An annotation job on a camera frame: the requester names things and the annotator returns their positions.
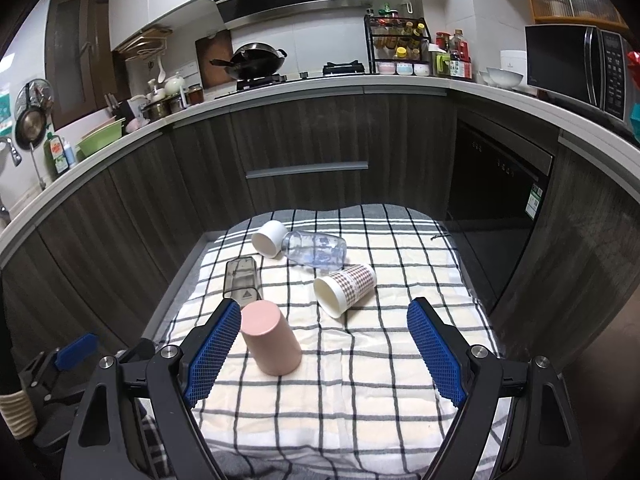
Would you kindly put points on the steel pot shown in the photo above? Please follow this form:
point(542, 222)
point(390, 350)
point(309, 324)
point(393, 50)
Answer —
point(162, 109)

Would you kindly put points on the black wok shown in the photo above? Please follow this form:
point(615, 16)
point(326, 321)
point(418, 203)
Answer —
point(257, 60)

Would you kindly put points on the wooden drawer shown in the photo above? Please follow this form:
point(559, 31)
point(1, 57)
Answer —
point(305, 145)

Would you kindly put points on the wooden cutting board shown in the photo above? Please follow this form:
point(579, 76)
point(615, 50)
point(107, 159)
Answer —
point(212, 50)

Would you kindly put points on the gas hob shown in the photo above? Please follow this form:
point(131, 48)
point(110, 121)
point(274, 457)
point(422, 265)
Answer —
point(280, 82)

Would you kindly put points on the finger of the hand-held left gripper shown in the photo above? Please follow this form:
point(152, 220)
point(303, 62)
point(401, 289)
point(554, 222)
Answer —
point(137, 349)
point(76, 350)

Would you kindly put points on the brown door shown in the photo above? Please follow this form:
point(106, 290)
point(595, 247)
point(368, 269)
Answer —
point(75, 60)

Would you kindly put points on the small white bowl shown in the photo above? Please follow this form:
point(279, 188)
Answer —
point(484, 77)

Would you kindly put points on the white cup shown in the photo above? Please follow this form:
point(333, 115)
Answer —
point(269, 239)

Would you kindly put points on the pink cup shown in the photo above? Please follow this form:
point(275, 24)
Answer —
point(270, 337)

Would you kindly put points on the patterned paper cup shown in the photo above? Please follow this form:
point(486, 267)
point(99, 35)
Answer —
point(347, 284)

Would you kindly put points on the clear plastic bottle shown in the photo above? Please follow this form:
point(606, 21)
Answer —
point(315, 250)

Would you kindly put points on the group of sauce bottles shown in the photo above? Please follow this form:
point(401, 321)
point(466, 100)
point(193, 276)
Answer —
point(457, 55)

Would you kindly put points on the wall rack with boards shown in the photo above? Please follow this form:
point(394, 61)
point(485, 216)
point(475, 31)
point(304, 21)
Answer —
point(147, 42)

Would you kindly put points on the hanging frying pan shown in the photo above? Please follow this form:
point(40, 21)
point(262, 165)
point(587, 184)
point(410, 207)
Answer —
point(29, 127)

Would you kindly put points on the white plastic bottle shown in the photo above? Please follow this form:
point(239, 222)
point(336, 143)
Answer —
point(71, 155)

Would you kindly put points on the black dishwasher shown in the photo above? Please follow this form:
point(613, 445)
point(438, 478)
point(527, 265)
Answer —
point(495, 200)

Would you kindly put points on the black microwave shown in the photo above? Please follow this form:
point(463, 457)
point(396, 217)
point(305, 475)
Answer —
point(565, 62)

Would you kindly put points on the knife block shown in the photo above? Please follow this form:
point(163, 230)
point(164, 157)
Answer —
point(117, 106)

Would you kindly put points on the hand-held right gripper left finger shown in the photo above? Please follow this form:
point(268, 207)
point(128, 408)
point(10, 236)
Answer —
point(210, 355)

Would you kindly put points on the black spice rack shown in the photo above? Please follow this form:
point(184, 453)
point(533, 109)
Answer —
point(397, 45)

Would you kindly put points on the green basin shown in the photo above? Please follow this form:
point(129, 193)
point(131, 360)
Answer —
point(100, 142)

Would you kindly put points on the green dish soap bottle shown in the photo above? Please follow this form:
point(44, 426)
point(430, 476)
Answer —
point(56, 155)

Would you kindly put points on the white ladle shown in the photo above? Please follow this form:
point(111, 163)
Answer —
point(161, 72)

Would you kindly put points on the white teapot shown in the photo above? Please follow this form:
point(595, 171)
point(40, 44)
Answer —
point(175, 85)

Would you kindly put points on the person's left forearm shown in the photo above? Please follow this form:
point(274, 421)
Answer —
point(17, 412)

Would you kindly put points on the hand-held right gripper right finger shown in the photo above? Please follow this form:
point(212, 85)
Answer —
point(435, 355)

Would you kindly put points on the checked cloth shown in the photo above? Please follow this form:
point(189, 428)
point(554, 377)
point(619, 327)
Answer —
point(350, 385)

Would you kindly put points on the large white bowl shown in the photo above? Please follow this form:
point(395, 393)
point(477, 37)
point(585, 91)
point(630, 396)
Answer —
point(506, 77)

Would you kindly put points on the dark transparent cup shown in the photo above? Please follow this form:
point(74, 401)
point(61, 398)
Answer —
point(242, 280)

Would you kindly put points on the red jar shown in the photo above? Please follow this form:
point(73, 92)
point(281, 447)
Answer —
point(195, 95)

